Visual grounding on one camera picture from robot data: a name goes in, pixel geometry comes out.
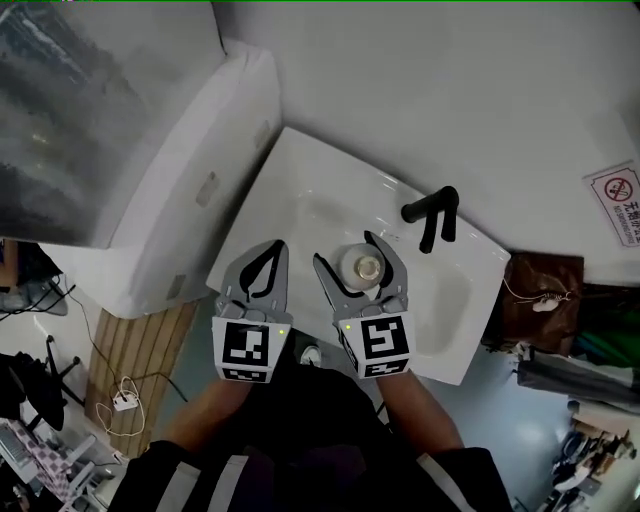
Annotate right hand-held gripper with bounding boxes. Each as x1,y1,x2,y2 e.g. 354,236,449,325
313,229,415,380

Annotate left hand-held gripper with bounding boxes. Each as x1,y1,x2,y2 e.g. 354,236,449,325
212,239,293,385

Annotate clear plastic cup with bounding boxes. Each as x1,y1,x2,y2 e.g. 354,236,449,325
339,242,389,294

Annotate person's right forearm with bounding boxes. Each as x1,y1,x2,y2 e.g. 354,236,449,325
377,372,464,456

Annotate person's left forearm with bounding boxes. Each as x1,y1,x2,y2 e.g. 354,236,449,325
162,377,254,454

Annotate white washbasin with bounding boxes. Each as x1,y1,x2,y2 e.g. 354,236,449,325
205,126,512,386

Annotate black faucet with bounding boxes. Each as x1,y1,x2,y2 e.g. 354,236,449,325
399,185,459,255

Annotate black trousers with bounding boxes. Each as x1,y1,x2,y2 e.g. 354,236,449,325
239,344,396,466

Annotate white bathtub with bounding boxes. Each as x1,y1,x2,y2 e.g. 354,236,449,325
37,39,281,319

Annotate slatted wooden floor mat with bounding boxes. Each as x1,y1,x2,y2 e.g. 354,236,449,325
83,299,199,459

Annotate brown leather bag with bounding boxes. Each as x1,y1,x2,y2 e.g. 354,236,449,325
482,252,586,357

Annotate black jacket with white stripes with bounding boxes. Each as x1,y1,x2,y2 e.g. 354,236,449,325
107,439,514,512

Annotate grey garment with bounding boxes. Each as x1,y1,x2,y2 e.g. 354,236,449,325
514,344,640,416

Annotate frosted glass shower screen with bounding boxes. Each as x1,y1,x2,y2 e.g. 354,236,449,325
0,2,226,249

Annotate green garment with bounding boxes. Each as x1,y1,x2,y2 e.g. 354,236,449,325
572,284,640,361

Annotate black office chair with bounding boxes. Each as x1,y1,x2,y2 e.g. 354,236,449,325
0,334,86,434

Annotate checkered cloth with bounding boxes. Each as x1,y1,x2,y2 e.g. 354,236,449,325
0,419,76,501

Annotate white power strip cable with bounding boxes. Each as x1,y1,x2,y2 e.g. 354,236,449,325
95,375,146,436

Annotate no smoking wall sign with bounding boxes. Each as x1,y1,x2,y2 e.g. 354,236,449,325
582,159,640,249

